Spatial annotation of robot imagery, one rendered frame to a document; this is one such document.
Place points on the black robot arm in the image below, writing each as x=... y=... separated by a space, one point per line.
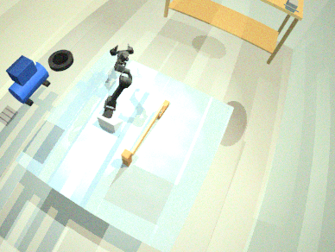
x=124 y=82

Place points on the long tan wooden rail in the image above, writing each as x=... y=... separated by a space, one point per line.
x=147 y=130

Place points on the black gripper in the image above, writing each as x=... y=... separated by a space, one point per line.
x=114 y=51

